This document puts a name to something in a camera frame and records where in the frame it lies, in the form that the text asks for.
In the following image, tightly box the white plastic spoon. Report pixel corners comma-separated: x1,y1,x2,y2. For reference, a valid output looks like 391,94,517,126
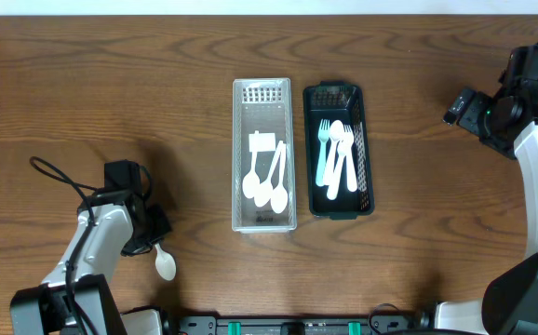
155,243,177,281
271,141,288,214
254,141,284,208
242,130,260,199
323,120,343,185

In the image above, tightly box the white plastic fork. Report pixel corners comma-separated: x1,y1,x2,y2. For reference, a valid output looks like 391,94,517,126
327,140,346,200
343,125,357,193

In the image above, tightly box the pale green plastic fork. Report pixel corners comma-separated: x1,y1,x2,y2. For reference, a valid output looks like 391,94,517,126
316,119,330,187

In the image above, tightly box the black plastic basket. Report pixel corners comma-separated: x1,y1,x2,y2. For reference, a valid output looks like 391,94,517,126
303,81,374,220

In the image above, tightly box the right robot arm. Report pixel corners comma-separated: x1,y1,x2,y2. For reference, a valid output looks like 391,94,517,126
433,88,538,334

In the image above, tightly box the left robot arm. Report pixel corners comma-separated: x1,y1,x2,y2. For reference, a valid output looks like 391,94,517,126
9,191,176,335

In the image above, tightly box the white label sticker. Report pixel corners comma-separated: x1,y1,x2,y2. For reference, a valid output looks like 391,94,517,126
249,131,276,153

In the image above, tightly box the clear plastic basket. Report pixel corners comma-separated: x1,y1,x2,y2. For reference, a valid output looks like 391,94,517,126
232,78,297,234

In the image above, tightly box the left black cable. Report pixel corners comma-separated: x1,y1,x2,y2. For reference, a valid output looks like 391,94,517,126
28,155,154,335

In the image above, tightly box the black mounting rail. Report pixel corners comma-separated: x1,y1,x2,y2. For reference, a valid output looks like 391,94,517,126
119,305,437,335

